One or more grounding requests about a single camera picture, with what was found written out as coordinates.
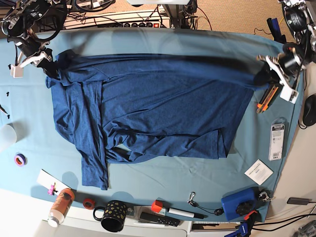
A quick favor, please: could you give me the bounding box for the black mug gold pattern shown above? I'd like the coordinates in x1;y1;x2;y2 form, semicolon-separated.
93;200;128;233

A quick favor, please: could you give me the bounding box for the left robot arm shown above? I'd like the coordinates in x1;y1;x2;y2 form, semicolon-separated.
257;0;316;111

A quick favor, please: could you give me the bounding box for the blue orange clamp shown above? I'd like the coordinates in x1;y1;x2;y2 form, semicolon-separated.
225;210;260;237

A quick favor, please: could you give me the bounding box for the orange plastic bottle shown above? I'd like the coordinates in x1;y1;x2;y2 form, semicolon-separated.
47;188;75;228

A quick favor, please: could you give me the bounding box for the orange black utility knife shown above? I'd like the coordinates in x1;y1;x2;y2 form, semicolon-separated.
256;84;278;114

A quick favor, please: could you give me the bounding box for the purple tape roll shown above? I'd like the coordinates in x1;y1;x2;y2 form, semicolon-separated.
14;154;27;166

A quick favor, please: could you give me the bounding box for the packaged bit set blister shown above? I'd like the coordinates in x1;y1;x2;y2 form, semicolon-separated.
268;118;286;161

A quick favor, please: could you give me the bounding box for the blue plastic case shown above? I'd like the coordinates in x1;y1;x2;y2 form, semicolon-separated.
221;188;258;221

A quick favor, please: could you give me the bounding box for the pink small clip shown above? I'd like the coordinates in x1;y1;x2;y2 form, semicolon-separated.
47;183;59;196

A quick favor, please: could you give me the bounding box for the translucent plastic cup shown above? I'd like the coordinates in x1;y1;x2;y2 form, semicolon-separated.
0;124;17;152

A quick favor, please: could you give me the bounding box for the black power adapter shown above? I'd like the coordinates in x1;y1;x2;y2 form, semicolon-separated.
287;197;311;205

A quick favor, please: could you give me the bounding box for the carabiner with black lanyard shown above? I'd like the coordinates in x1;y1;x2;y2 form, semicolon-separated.
187;192;224;216

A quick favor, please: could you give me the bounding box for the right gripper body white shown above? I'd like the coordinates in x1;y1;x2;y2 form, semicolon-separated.
9;48;53;78

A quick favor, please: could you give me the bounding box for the dark blue t-shirt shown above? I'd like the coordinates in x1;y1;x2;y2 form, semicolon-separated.
46;50;262;190

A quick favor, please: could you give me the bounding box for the red tape roll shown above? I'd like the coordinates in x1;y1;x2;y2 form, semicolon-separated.
82;198;96;210

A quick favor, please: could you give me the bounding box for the black remote control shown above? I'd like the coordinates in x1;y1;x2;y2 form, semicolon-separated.
139;212;181;227

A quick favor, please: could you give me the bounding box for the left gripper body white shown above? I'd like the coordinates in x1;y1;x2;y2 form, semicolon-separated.
257;54;299;103

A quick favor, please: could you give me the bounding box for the white power strip red switch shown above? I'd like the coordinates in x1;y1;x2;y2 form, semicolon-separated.
97;22;160;28

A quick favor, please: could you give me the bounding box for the white square paper leaflet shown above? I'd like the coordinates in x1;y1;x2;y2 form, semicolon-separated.
244;159;273;185

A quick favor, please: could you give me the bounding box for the red orange cube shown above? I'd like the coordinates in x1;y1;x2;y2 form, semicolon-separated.
151;200;163;213

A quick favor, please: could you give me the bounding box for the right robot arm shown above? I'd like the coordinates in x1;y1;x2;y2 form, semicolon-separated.
0;0;68;78

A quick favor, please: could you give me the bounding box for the white black marker pen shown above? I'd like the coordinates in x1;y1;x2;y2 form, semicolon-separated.
166;208;207;219

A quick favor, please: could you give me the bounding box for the white paper card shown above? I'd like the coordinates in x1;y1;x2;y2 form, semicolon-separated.
37;169;63;191

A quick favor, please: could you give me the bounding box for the black computer mouse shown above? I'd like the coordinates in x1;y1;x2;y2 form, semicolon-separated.
302;94;316;127

